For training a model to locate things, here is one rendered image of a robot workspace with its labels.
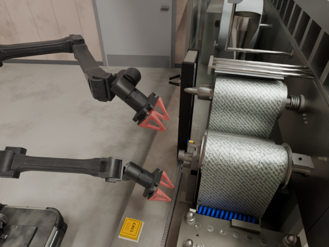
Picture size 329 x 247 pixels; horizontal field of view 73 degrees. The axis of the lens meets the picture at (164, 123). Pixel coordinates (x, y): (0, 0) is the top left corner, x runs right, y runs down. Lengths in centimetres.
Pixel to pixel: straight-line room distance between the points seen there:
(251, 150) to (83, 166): 56
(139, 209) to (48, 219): 104
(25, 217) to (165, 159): 122
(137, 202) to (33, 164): 45
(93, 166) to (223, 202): 48
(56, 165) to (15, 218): 124
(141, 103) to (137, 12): 340
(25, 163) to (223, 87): 75
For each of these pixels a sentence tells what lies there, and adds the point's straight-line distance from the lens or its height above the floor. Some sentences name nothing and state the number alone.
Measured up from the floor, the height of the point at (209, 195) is 110.
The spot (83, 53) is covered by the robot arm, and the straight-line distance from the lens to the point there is 95.
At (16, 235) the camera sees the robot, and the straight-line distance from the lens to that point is 197.
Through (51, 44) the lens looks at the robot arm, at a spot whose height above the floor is 147.
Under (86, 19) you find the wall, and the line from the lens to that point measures 433.
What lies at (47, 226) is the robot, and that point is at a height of 24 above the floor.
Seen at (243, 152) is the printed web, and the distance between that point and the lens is 73.
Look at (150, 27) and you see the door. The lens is 404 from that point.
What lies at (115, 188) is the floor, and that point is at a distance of 224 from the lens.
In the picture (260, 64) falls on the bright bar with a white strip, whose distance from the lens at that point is 94.
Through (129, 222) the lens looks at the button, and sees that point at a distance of 100.
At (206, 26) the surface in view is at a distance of 158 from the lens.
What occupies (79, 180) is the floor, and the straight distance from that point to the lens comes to 240.
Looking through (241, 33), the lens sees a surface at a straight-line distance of 126.
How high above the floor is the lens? 180
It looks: 39 degrees down
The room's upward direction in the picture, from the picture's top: straight up
